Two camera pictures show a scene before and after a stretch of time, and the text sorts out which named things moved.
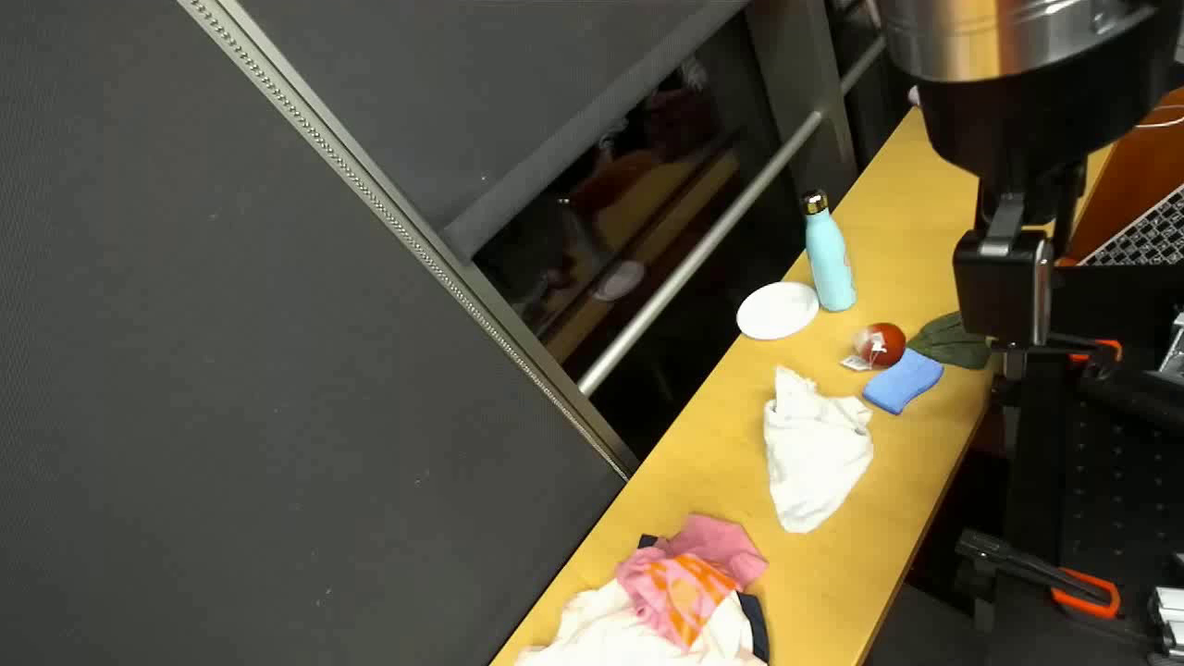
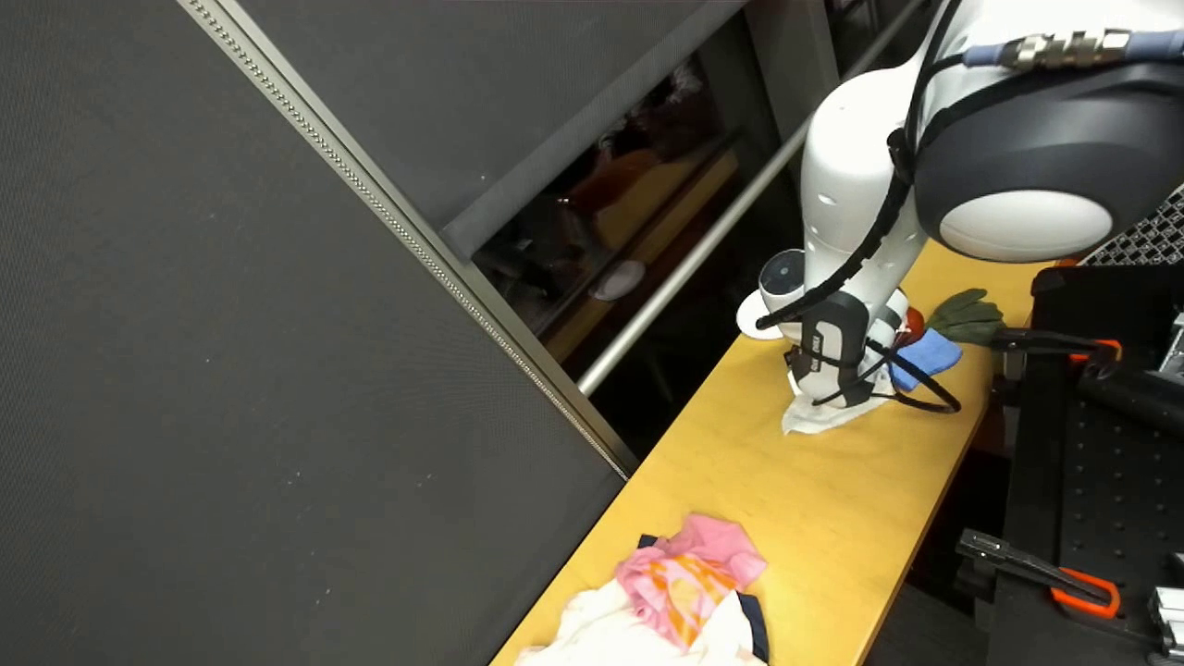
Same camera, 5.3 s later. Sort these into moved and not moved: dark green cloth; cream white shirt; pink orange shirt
Moved: dark green cloth
Not moved: cream white shirt; pink orange shirt
